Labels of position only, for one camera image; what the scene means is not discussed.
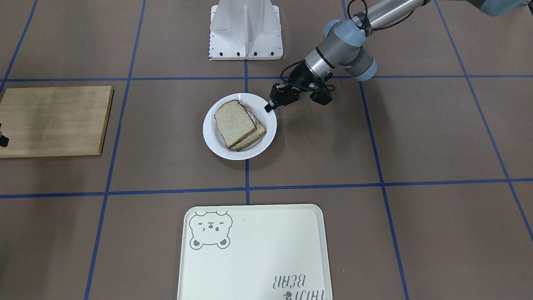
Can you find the white round plate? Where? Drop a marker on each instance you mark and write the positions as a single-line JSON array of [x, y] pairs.
[[256, 105]]

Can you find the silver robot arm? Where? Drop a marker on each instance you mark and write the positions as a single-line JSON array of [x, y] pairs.
[[342, 46]]

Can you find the bamboo cutting board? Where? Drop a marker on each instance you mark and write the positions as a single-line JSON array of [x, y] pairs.
[[55, 121]]

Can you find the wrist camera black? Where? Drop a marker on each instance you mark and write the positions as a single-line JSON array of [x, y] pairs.
[[321, 96]]

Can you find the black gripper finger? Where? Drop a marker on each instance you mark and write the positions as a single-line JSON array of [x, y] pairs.
[[3, 140]]

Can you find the bread slice with egg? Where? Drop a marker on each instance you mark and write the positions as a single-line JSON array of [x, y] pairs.
[[259, 133]]

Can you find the cream bear tray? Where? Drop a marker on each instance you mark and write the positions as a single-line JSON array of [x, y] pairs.
[[254, 252]]

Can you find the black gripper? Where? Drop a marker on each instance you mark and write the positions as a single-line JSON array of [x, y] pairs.
[[299, 75]]

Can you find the white pedestal column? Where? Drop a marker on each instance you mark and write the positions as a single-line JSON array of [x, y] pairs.
[[245, 30]]

